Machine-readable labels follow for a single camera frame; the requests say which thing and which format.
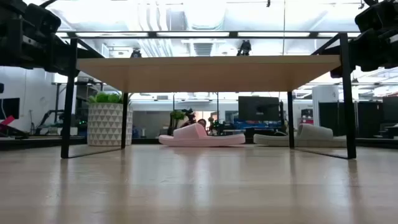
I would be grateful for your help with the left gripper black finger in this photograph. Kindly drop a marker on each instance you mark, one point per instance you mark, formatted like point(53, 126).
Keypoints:
point(63, 59)

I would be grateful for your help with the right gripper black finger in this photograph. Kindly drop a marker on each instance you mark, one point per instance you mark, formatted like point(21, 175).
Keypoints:
point(335, 72)

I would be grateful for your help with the grey rubber slide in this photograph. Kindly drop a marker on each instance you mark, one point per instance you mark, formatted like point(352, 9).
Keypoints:
point(314, 133)

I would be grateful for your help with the pink rubber slide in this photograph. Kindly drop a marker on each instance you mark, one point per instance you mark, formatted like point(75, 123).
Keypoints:
point(199, 140)

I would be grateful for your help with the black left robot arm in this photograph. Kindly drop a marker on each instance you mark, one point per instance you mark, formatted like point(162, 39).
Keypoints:
point(7, 6)

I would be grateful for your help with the black office partition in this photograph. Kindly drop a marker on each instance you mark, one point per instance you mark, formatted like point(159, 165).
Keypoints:
point(342, 118)

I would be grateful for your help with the black computer monitor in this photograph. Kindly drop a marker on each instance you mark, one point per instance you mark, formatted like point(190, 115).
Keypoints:
point(391, 109)
point(258, 109)

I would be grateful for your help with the black ceiling spotlight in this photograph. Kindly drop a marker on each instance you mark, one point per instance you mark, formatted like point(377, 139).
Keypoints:
point(245, 47)
point(136, 53)

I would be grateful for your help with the red padded bar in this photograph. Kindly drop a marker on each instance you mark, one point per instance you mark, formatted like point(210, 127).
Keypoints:
point(7, 120)

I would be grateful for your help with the green succulent white patterned pot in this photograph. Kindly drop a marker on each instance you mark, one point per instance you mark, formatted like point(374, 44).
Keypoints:
point(107, 124)

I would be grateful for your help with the small green office plant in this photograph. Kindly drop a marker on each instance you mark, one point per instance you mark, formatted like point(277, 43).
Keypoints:
point(178, 115)

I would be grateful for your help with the long linear ceiling light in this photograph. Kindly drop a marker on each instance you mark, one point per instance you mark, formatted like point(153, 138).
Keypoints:
point(192, 34)

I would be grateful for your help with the person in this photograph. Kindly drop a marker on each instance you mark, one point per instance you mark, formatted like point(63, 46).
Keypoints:
point(202, 123)

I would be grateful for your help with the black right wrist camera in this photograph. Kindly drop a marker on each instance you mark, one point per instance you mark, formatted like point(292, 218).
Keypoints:
point(374, 15)

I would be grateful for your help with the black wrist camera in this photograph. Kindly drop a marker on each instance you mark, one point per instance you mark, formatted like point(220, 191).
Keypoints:
point(374, 15)
point(43, 18)

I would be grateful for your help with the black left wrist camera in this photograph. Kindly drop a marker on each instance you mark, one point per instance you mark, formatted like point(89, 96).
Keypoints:
point(43, 18)

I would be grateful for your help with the black wall screen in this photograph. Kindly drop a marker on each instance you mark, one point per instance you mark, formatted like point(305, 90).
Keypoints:
point(9, 109)

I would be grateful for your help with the black metal rig frame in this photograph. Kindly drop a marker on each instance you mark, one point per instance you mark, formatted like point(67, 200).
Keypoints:
point(31, 143)

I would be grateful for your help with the wooden shelf black metal frame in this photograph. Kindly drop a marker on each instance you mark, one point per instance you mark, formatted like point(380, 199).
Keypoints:
point(208, 74)

